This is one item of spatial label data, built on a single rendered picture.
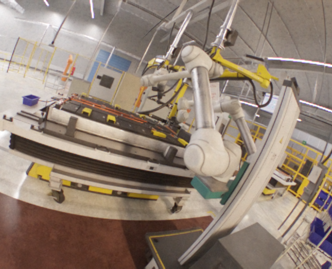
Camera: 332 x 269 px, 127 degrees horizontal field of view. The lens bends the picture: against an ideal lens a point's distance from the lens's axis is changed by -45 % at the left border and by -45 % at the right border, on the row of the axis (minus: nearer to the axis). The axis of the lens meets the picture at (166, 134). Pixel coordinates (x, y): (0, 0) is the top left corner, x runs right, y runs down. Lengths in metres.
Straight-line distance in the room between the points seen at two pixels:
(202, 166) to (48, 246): 1.37
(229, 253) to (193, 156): 0.55
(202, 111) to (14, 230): 1.71
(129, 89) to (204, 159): 5.68
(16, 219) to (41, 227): 0.27
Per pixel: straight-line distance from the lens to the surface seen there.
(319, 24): 11.84
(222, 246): 0.87
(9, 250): 1.53
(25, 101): 1.83
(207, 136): 0.66
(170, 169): 1.40
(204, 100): 0.76
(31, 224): 1.63
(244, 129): 1.49
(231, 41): 1.71
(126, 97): 6.14
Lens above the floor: 1.34
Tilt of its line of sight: 10 degrees down
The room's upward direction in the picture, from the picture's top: 24 degrees clockwise
